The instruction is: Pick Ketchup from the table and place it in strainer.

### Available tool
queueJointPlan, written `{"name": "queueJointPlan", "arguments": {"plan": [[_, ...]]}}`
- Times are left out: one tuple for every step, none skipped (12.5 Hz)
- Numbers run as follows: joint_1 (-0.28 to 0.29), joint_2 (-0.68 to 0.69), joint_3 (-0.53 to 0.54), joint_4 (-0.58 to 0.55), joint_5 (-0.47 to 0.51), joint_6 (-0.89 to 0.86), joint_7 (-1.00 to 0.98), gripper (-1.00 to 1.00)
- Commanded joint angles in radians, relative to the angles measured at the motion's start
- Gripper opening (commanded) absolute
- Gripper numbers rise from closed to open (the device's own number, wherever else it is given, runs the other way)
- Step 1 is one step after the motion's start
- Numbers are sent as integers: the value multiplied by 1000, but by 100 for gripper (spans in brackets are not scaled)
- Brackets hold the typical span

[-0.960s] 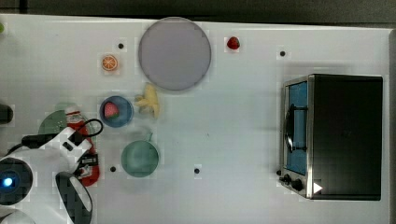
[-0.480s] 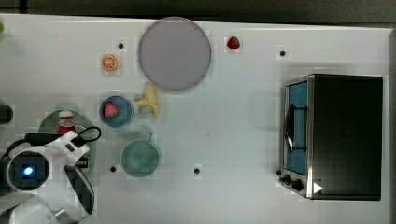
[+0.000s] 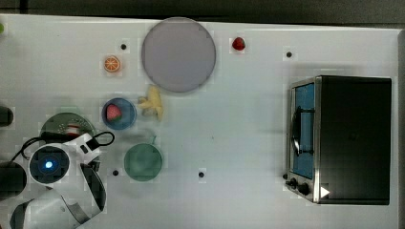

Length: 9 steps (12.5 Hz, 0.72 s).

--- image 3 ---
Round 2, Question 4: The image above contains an orange slice toy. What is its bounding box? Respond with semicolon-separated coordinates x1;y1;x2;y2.
103;55;121;73

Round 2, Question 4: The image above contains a yellow plush banana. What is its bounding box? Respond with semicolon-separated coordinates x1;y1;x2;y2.
138;85;163;121

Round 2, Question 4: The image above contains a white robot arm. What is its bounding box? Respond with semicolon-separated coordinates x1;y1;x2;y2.
10;134;106;229

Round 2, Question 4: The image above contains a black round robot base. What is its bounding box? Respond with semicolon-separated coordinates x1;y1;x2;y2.
0;106;14;127

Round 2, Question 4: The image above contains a small red strawberry toy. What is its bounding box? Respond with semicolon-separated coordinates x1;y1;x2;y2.
232;37;245;52

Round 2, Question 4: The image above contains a black toaster oven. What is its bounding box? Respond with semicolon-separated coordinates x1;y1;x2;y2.
283;75;393;205

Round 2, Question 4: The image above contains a grey round plate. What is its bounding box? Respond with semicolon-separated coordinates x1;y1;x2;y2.
141;17;216;93

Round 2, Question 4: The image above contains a black cable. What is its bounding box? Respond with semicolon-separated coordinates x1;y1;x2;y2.
11;131;116;163

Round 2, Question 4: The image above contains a red strawberry in bowl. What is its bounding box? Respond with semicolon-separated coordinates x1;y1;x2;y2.
106;104;122;122

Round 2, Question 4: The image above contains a blue bowl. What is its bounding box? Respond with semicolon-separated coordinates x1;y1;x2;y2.
101;97;138;130

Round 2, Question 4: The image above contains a green mug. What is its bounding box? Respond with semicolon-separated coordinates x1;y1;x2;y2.
124;136;163;182

